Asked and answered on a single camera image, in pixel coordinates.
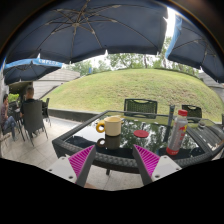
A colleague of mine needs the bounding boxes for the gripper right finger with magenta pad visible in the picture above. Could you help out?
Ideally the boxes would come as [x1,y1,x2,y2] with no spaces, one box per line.
[133,144,181,185]

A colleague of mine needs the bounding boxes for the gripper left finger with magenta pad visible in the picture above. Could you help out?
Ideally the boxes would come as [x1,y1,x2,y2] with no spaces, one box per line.
[47,145,96,187]

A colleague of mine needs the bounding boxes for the red round coaster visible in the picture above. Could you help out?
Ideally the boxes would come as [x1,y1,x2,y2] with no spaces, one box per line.
[133,130,149,138]

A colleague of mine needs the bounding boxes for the glass top wicker table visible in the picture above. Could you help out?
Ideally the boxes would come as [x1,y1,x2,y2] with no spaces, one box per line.
[52,110,224,173]

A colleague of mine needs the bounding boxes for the plastic bottle with red cap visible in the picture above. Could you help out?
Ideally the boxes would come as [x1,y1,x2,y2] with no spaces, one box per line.
[166,109,188,156]

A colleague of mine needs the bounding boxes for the dark green chair centre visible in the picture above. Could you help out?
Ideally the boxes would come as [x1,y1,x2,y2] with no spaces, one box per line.
[124,98,158,119]

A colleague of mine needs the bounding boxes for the dark green chair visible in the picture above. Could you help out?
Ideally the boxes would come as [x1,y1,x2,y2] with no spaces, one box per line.
[182,104,202,118]
[124,98,158,119]

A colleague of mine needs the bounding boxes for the dark green chair right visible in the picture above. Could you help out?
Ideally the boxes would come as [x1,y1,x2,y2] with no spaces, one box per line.
[182,104,202,118]

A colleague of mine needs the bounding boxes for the dark chair behind man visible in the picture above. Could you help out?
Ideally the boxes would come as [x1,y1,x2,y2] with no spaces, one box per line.
[42,98,51,127]

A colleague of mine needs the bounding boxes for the dark wicker chair left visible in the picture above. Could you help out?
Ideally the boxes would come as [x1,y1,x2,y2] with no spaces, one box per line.
[23,101,46,137]

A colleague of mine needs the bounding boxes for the seated person far left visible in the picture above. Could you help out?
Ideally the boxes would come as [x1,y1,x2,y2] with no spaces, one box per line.
[1,94,17,141]

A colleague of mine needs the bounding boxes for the man in black shirt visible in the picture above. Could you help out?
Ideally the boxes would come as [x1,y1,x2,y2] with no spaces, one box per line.
[20,86,35,117]

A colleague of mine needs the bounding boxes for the blue umbrella left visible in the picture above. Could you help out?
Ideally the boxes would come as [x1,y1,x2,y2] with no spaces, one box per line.
[3,58,62,85]

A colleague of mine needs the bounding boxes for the navy umbrella right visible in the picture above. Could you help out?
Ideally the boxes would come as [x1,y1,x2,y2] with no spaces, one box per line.
[165,14,224,83]

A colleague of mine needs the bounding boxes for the large navy umbrella centre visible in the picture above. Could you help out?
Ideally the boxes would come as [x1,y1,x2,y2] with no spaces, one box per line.
[6,0,168,63]

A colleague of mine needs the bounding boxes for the cream mug with yellow handle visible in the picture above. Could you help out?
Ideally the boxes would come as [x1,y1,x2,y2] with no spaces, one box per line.
[96,116,122,137]

